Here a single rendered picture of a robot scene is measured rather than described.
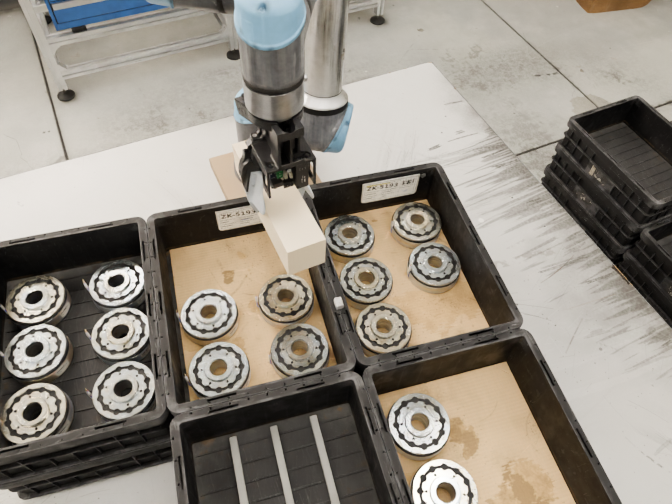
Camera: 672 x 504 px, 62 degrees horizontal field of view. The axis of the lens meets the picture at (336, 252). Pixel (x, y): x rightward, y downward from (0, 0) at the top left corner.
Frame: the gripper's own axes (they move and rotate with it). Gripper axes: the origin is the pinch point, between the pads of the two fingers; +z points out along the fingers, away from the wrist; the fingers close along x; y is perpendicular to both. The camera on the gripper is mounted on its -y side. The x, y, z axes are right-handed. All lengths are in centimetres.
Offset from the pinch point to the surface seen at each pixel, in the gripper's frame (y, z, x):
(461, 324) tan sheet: 22.3, 25.7, 27.4
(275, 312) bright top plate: 7.1, 22.9, -4.2
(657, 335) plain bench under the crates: 37, 39, 72
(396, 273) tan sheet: 7.2, 25.7, 21.6
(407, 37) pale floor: -167, 109, 136
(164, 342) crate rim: 8.9, 15.8, -23.8
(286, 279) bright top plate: 1.3, 22.9, 0.3
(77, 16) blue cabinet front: -187, 73, -20
